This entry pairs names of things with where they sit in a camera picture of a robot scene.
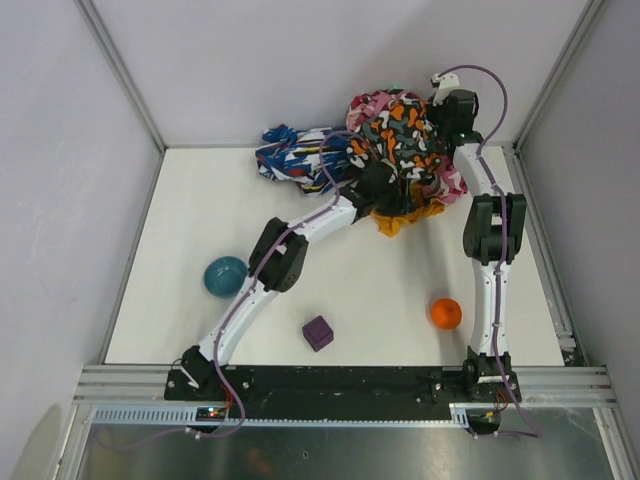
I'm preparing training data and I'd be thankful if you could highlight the yellow cloth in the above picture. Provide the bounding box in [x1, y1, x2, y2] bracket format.
[371, 200, 446, 238]

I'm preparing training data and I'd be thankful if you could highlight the orange black camouflage cloth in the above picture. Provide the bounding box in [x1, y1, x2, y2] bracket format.
[344, 98, 444, 216]

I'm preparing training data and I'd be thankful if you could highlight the pink camouflage cloth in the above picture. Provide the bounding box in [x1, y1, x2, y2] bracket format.
[346, 90, 468, 209]

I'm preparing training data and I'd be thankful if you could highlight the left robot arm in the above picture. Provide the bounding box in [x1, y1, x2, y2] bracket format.
[180, 162, 421, 393]

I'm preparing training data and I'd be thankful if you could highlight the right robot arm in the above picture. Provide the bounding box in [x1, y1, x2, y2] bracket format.
[429, 87, 527, 402]

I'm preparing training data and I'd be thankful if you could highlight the blue white patterned cloth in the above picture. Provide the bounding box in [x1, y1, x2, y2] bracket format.
[255, 124, 358, 195]

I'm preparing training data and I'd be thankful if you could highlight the orange fruit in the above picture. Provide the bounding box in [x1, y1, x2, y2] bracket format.
[430, 298, 463, 330]

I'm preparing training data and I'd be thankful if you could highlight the purple cube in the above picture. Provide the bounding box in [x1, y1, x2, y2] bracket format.
[302, 315, 335, 352]

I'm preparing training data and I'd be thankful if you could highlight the blue bowl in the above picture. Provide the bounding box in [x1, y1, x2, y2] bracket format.
[203, 256, 248, 298]

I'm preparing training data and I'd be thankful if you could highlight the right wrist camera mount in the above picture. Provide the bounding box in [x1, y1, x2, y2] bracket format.
[431, 73, 460, 106]

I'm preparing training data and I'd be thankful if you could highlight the right aluminium frame post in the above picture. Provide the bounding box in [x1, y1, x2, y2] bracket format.
[512, 0, 608, 151]

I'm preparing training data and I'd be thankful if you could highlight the aluminium frame post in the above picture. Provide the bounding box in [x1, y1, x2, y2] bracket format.
[512, 0, 608, 151]
[74, 0, 167, 153]

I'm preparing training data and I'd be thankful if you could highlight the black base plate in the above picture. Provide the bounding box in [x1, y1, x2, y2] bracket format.
[164, 365, 498, 420]

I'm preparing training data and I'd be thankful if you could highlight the grey slotted cable duct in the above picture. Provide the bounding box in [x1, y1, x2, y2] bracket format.
[92, 405, 469, 429]

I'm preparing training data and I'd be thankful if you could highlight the aluminium front rail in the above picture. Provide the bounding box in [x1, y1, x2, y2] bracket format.
[72, 364, 618, 408]

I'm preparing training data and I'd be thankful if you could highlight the left aluminium frame post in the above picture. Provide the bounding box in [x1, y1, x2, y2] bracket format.
[74, 0, 167, 153]

